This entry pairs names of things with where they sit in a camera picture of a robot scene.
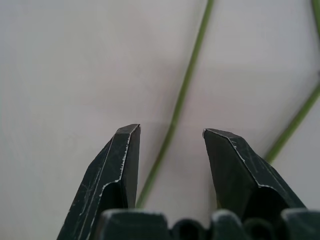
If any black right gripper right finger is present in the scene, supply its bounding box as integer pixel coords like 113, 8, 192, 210
202, 128, 307, 220

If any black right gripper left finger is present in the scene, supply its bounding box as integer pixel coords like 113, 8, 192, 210
56, 123, 142, 240

